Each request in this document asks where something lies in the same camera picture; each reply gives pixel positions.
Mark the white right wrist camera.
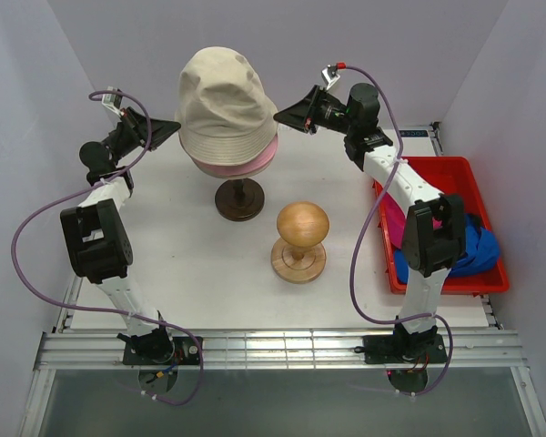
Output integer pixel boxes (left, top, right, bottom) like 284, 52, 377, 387
321, 62, 346, 91

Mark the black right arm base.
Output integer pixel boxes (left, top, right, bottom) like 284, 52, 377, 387
354, 334, 448, 364

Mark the light wooden hat stand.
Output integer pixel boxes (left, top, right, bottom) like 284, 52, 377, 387
270, 201, 329, 284

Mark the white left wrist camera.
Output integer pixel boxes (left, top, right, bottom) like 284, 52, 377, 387
101, 86, 124, 119

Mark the cream mannequin head stand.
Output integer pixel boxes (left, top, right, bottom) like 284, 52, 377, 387
215, 178, 265, 222

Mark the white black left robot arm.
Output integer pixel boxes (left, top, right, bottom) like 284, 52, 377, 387
60, 107, 181, 363

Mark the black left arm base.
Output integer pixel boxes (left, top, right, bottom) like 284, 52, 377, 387
121, 336, 200, 367

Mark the red plastic bin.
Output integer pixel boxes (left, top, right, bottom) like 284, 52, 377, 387
379, 157, 510, 295

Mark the magenta cap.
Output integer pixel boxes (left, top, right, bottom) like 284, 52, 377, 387
384, 181, 442, 251

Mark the pink bucket hat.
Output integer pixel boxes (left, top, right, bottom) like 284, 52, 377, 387
193, 136, 278, 174

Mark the blue hat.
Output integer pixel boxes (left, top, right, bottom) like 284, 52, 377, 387
393, 214, 500, 284

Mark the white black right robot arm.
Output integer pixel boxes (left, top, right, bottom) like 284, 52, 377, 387
274, 83, 466, 363

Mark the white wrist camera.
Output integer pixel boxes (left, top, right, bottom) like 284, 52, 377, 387
101, 86, 124, 119
321, 62, 346, 91

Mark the aluminium front rail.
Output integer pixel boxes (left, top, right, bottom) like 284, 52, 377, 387
35, 329, 528, 371

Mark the cream bucket hat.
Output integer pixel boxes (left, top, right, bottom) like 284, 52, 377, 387
175, 46, 278, 167

